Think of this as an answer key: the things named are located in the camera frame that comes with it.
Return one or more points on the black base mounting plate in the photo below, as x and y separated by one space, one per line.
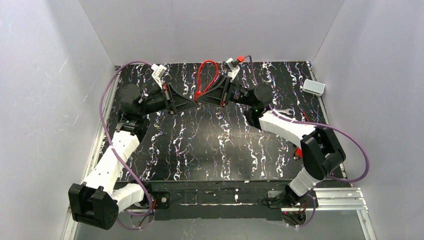
237 199

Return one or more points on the red cable lock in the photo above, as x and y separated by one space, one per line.
202 88

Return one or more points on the silver open-end wrench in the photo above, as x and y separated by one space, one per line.
288 111

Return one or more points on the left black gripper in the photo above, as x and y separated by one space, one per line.
169 99

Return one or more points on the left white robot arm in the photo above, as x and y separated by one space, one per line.
95 201

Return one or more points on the red key tag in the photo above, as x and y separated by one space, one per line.
298 154

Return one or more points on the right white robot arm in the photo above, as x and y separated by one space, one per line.
321 151

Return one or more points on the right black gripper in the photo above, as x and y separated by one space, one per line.
225 91

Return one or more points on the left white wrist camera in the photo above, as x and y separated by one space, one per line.
157 74

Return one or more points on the white small box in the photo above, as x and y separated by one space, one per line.
313 87

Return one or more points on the aluminium frame rail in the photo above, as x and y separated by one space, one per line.
71 225

